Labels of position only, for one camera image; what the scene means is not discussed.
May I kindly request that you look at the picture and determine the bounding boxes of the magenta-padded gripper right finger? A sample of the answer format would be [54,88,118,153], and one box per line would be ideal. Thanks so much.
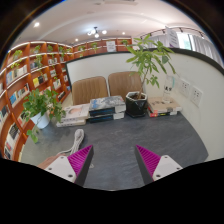
[134,144,184,186]

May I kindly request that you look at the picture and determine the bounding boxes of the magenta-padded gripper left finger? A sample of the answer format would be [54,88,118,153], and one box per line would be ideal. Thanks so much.
[44,144,95,188]

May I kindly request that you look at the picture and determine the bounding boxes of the thin white book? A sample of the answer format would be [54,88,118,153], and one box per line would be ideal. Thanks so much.
[55,118,87,128]

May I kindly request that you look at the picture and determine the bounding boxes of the red book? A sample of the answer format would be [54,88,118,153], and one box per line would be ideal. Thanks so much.
[148,109,179,119]

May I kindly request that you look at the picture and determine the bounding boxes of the white book with face print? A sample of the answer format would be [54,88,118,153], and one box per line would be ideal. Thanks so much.
[61,103,91,122]

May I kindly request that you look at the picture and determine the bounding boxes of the thin dark blue book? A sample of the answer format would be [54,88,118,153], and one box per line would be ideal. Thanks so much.
[87,111,126,124]

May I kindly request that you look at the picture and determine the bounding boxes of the leafy plant in white pot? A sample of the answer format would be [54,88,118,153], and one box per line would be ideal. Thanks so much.
[21,88,67,144]

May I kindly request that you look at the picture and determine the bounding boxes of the tall plant in black pot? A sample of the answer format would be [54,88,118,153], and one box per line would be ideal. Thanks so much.
[125,33,177,119]

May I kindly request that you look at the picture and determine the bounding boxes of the beige printed book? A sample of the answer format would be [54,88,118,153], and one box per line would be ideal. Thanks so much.
[147,96,183,114]

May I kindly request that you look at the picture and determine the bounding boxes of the thick dark blue book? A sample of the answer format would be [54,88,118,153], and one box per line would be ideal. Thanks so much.
[88,95,127,118]

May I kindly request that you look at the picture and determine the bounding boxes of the tan padded chair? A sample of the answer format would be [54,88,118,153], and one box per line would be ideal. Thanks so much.
[107,70,144,101]
[71,75,110,106]

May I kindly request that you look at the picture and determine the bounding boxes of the clear acrylic sign holder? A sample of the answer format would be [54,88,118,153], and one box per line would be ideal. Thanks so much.
[163,74,176,103]

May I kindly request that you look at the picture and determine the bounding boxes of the orange wooden bookshelf unit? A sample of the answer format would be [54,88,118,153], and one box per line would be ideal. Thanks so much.
[0,37,134,163]

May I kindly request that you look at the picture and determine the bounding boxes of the white framed notice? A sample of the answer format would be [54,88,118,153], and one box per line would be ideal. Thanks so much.
[105,40,117,53]

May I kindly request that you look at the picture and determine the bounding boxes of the white window curtain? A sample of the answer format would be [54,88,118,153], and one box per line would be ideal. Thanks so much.
[179,31,224,64]

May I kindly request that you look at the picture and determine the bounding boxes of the white standing sign board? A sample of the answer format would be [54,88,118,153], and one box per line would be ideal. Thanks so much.
[164,26,181,48]

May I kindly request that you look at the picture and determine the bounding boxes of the ceiling lamp with round bulbs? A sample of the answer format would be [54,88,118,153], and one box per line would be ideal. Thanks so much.
[87,26,108,39]

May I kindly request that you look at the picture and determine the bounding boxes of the recessed ceiling lights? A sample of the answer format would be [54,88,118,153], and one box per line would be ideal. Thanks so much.
[32,20,128,37]

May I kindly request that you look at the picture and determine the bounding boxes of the white coiled power cable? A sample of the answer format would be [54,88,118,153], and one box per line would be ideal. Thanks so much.
[54,128,86,158]

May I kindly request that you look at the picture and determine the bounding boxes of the white wall socket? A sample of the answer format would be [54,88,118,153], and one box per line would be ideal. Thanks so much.
[178,78,192,98]
[189,85,204,108]

